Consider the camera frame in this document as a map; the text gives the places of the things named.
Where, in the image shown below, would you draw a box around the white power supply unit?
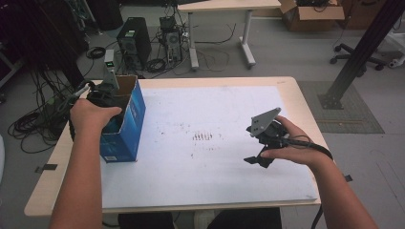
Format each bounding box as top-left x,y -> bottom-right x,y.
104,49 -> 116,70

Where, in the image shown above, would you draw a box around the black computer tower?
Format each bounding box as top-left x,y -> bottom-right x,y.
116,16 -> 153,70

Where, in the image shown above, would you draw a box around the white table mat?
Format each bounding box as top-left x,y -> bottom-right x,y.
99,85 -> 320,210

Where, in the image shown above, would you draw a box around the black office chair base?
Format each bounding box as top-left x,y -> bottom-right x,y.
330,42 -> 388,78

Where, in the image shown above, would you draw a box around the grey floor mat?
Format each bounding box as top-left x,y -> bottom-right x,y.
297,80 -> 386,135

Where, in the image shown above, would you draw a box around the person's left hand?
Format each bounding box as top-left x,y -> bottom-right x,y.
69,97 -> 123,136

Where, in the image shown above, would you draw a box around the white desk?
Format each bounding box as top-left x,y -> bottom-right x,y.
177,0 -> 283,72

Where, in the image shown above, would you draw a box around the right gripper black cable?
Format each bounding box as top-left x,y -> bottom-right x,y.
280,135 -> 334,229

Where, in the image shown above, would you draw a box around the coiled black cable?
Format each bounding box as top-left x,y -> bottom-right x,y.
145,57 -> 167,73
85,46 -> 107,60

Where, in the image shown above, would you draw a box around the small open computer case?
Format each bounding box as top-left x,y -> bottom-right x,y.
159,15 -> 184,65

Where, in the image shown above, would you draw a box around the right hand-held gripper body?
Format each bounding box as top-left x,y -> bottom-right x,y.
245,107 -> 290,153

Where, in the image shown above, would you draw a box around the blue cardboard box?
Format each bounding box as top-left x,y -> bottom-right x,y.
98,73 -> 147,164

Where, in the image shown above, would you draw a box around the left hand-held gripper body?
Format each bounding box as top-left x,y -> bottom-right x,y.
85,61 -> 129,111

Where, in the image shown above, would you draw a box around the person's right hand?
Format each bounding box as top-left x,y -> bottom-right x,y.
260,114 -> 335,170

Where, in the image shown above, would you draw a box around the person's legs in dark trousers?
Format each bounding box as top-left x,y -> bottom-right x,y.
117,207 -> 283,229

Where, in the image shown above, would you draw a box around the open brown cardboard box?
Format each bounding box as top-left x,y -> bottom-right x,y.
278,0 -> 346,32

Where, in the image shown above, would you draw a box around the bundle of black cables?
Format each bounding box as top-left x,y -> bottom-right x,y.
7,68 -> 82,155

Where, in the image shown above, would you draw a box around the black metal stand post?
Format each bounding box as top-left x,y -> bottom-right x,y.
317,0 -> 405,111

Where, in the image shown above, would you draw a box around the brown wooden cabinet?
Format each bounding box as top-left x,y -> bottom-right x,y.
336,0 -> 387,31

